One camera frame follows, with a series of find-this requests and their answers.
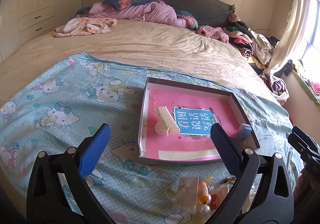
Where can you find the Hello Kitty teal sheet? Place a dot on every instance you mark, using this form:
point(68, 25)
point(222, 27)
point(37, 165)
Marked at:
point(55, 106)

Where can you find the shallow cardboard tray box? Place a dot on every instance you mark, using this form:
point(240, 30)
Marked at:
point(251, 141)

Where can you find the pile of mixed clothes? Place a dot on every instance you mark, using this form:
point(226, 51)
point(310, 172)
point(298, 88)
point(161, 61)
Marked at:
point(258, 50)

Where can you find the cream hair claw clip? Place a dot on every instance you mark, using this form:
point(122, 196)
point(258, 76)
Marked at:
point(165, 123)

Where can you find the pink Chinese workbook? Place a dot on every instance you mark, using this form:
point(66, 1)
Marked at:
point(194, 114)

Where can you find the beige bed blanket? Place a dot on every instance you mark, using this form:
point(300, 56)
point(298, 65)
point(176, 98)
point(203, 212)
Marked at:
point(136, 43)

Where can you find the pink fuzzy garment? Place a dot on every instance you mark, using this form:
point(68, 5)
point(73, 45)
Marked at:
point(213, 32)

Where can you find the cream curtain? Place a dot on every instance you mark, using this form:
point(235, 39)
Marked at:
point(292, 37)

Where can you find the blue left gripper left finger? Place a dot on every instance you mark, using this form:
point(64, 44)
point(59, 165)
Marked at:
point(91, 149)

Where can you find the peach white garment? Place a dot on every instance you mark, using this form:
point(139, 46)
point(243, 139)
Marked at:
point(84, 26)

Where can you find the cream wardrobe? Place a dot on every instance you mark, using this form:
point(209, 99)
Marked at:
point(23, 20)

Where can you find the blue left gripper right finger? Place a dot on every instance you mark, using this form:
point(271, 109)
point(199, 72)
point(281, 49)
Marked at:
point(228, 148)

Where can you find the dark grey headboard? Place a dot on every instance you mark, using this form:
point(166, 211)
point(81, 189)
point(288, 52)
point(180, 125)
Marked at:
point(214, 13)

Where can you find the pink purple quilt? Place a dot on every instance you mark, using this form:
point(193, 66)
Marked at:
point(151, 12)

